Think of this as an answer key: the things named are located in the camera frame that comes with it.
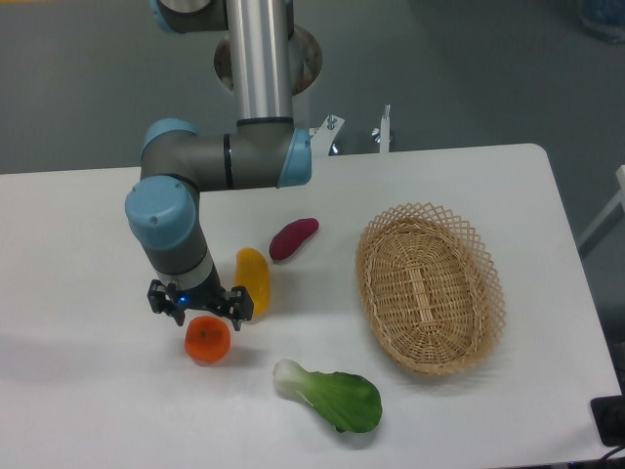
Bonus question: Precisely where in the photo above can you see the white metal base frame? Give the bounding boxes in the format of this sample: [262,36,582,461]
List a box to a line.
[309,103,395,158]

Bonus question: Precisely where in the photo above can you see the purple sweet potato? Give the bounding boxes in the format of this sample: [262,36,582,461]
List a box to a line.
[269,218,319,263]

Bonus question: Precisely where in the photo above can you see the yellow mango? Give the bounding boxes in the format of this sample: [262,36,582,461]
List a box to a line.
[234,247,271,318]

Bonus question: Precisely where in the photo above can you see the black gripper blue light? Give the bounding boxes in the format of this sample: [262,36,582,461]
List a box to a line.
[147,279,254,331]

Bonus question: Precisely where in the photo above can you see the woven wicker basket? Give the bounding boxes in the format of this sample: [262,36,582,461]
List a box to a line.
[355,203,506,376]

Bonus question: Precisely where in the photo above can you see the blue object top right corner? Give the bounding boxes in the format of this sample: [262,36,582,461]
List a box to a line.
[578,0,624,44]

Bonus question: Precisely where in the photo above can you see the black device at table edge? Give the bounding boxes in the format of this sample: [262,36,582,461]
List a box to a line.
[590,395,624,448]

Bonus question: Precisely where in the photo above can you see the orange fruit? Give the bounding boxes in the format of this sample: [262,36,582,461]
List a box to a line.
[185,316,230,363]

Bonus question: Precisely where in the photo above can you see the white frame at right edge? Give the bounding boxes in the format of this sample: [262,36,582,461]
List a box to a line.
[576,165,624,259]

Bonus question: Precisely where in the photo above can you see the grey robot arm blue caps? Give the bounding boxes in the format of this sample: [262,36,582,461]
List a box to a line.
[125,1,312,327]

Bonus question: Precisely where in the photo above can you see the green bok choy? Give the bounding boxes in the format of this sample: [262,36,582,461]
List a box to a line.
[272,360,383,434]

